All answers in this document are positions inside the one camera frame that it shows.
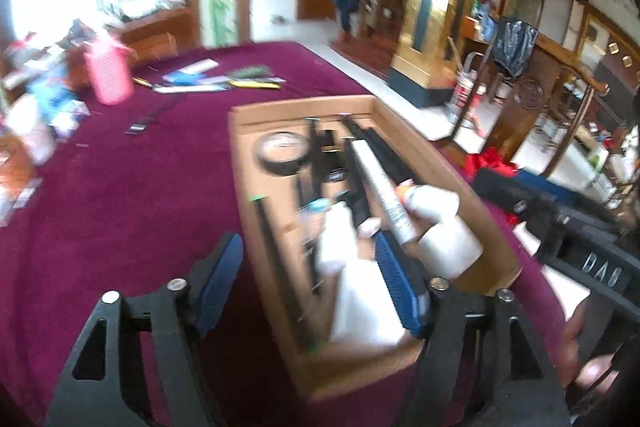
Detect white small bottle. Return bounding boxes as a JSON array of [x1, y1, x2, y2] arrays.
[[316, 202, 358, 277]]

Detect orange tea tin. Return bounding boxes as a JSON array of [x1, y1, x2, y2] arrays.
[[0, 132, 35, 200]]

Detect black electrical tape roll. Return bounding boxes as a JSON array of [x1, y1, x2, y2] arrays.
[[253, 131, 310, 176]]

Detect orange cap glue bottle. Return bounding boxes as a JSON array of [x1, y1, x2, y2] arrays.
[[396, 180, 460, 223]]

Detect black marker pink caps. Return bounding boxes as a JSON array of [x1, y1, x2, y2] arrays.
[[343, 138, 381, 239]]

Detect blue label tall bottle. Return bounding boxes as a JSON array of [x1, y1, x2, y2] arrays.
[[27, 76, 76, 124]]

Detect white power adapter large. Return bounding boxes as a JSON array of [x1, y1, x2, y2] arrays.
[[330, 259, 406, 347]]

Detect white deli marker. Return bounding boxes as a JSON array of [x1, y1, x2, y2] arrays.
[[352, 140, 418, 245]]

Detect white chalk stick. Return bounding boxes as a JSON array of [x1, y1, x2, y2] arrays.
[[178, 58, 219, 76]]

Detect green pen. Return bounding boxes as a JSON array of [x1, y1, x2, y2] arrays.
[[227, 65, 272, 80]]

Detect white power adapter small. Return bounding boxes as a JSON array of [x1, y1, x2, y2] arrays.
[[418, 216, 484, 280]]

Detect pink knitted cup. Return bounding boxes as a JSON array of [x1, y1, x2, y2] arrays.
[[84, 34, 134, 105]]

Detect black pen on table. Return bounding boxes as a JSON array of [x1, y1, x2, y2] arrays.
[[125, 94, 182, 136]]

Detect cardboard box tray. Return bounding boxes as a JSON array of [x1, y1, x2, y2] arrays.
[[228, 94, 524, 403]]

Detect black marker green caps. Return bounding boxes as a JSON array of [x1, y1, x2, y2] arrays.
[[252, 196, 316, 352]]

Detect black gel pen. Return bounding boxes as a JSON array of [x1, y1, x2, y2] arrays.
[[294, 173, 321, 297]]

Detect white plastic jar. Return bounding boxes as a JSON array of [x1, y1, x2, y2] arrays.
[[6, 93, 56, 166]]

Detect person's right hand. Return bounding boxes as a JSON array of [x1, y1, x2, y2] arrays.
[[554, 305, 618, 396]]

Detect blue white small box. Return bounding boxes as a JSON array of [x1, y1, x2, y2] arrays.
[[50, 100, 91, 141]]

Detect black marker red caps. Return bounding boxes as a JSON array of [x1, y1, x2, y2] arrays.
[[341, 115, 422, 185]]

